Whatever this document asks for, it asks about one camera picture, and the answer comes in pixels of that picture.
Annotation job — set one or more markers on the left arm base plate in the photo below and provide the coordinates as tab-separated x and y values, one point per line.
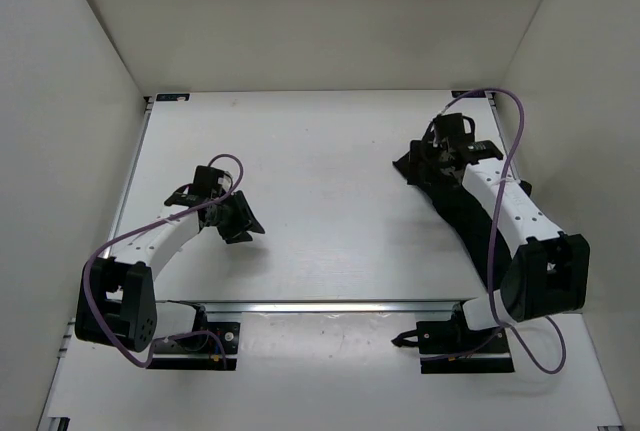
194	340

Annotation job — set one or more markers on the left corner label sticker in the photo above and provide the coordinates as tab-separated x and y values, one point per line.
172	97

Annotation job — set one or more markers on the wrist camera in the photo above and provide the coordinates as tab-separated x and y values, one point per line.
453	129
210	182

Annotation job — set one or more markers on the corner label sticker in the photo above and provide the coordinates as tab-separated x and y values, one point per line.
468	94
172	97

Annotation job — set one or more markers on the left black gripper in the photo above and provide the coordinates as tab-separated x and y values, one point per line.
244	212

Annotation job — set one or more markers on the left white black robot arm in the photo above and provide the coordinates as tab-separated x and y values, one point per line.
117	304

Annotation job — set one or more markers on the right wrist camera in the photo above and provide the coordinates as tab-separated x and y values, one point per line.
453	129

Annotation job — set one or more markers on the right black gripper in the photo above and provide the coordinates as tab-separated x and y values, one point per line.
424	153

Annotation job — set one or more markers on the right corner label sticker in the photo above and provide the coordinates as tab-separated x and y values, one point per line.
468	94

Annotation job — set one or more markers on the black skirt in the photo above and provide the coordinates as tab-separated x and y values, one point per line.
458	208

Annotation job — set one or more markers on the aluminium front rail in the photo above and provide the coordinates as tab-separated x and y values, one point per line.
329	307

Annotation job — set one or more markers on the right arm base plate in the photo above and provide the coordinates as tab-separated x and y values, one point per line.
448	348

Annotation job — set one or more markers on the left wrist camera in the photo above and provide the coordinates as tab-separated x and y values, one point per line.
210	182

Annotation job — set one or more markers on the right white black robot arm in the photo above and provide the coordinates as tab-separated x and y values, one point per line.
530	267

